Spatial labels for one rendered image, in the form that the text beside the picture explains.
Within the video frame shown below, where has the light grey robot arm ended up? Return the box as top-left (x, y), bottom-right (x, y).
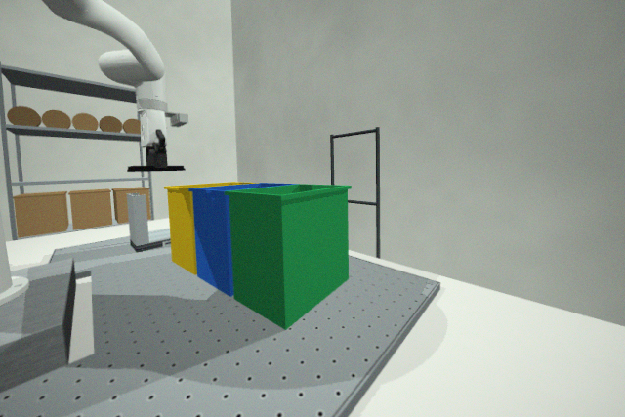
top-left (0, 0), bottom-right (188, 306)

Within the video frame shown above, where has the yellow open bin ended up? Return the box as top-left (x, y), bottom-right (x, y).
top-left (164, 182), bottom-right (256, 274)

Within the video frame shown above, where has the green bin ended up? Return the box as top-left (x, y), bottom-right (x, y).
top-left (225, 184), bottom-right (350, 330)

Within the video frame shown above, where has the blue bin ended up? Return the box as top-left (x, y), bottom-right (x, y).
top-left (188, 183), bottom-right (294, 297)

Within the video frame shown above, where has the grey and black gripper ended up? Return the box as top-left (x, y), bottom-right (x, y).
top-left (137, 108), bottom-right (168, 168)

